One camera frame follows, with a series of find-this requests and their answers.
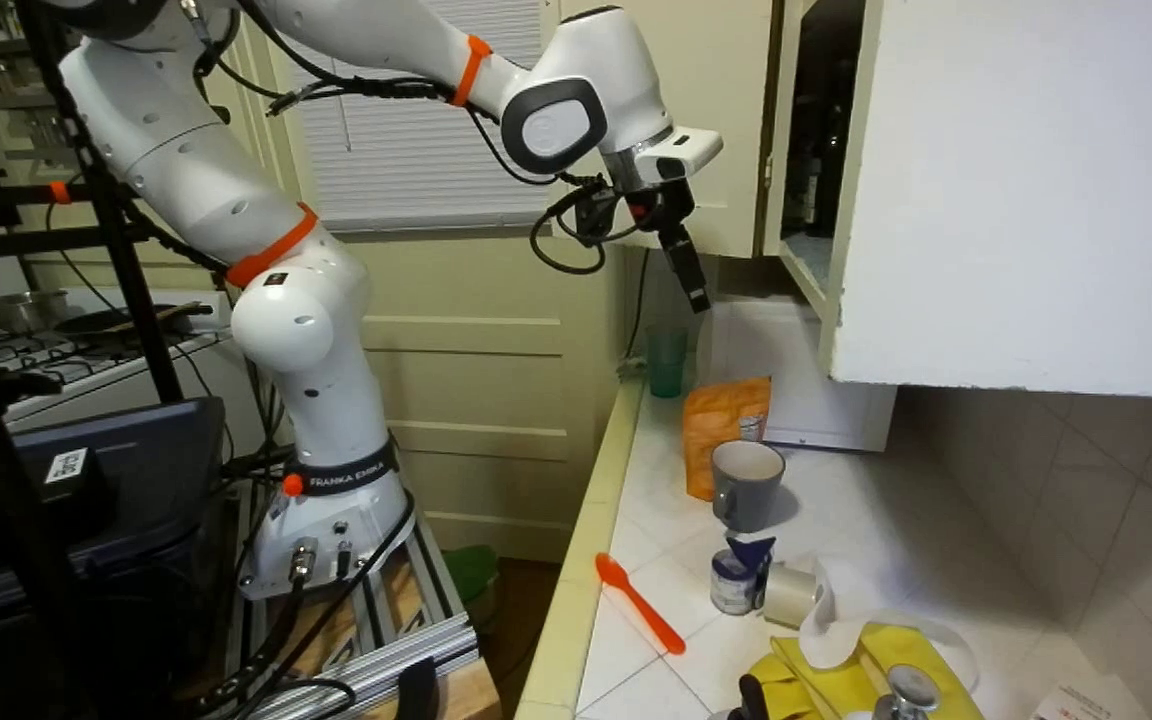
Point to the orange packet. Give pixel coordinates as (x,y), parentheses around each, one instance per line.
(720,420)

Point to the white wall cabinet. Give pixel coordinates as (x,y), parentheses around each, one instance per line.
(1029,186)

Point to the green glass tumbler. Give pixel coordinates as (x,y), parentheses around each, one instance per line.
(666,366)

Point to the green plastic bin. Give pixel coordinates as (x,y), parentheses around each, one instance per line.
(477,579)

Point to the aluminium robot base stand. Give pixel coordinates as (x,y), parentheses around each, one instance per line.
(401,652)

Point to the cluttered grey rack shelf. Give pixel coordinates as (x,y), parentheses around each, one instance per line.
(83,355)

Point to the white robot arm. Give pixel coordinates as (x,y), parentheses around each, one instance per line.
(318,384)

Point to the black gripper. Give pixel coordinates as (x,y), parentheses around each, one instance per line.
(661,210)

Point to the round metal lid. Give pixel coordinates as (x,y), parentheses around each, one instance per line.
(904,692)

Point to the silver tape roll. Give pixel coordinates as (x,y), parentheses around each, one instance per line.
(793,599)

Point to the blue white can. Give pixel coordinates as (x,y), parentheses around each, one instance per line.
(736,583)

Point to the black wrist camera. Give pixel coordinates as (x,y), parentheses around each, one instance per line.
(593,212)

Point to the black computer case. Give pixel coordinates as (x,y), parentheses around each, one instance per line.
(138,466)

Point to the grey mug cream inside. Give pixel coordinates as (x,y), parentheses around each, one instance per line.
(748,482)

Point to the orange plastic spoon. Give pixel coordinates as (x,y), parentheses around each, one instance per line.
(641,606)

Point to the clear glass bowl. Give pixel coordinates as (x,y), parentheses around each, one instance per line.
(961,649)

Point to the white window blind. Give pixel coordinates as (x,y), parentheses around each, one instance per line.
(388,163)

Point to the black metal rack frame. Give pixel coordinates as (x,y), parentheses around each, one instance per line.
(98,172)

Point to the white plastic cup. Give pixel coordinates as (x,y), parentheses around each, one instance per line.
(831,641)

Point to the small black object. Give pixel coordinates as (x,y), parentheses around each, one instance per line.
(748,701)

